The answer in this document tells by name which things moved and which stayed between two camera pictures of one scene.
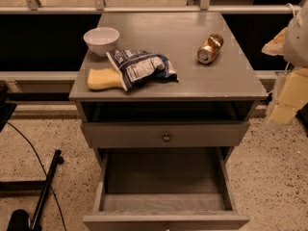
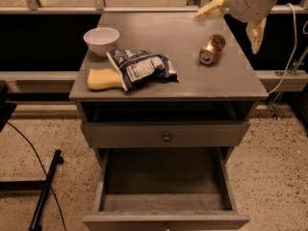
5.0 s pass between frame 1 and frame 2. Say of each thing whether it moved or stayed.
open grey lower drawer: stayed
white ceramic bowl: stayed
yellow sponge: stayed
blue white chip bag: stayed
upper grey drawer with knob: stayed
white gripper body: moved
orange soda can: stayed
